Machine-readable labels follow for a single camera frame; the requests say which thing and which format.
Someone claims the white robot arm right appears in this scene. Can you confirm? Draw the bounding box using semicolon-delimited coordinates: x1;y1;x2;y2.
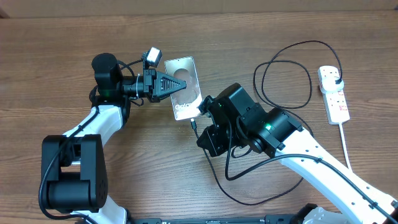
197;96;397;223

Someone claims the Galaxy smartphone with reflective screen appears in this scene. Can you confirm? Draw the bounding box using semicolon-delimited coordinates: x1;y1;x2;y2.
164;56;202;121

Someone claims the white charger plug adapter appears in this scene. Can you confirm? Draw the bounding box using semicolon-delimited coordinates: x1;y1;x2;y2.
320;77;345;94

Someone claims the white power strip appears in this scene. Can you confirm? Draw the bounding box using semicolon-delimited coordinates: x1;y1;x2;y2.
317;65;350;124

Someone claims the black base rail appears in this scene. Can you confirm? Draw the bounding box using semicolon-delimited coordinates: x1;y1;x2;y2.
127;214;294;224

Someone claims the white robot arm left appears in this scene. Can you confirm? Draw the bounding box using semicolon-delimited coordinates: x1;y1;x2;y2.
38;47;187;223

